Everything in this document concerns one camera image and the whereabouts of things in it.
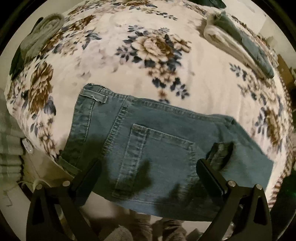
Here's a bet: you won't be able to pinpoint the blue denim jeans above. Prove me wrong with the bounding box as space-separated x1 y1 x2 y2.
58 84 273 221

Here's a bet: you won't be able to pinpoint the green striped curtain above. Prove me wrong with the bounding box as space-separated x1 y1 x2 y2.
0 90 25 184

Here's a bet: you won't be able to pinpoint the folded blue jeans on stack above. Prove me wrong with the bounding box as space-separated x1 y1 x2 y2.
214 12 274 78

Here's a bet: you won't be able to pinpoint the folded white cloth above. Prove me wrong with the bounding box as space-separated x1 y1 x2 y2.
203 13 267 79

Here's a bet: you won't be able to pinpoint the floral fleece blanket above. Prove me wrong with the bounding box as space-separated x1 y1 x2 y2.
5 1 293 207

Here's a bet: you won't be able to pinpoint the folded grey-green garment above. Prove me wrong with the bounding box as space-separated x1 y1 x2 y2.
9 13 65 81

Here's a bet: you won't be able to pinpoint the dark green folded garment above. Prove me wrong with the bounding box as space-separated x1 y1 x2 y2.
192 0 226 9

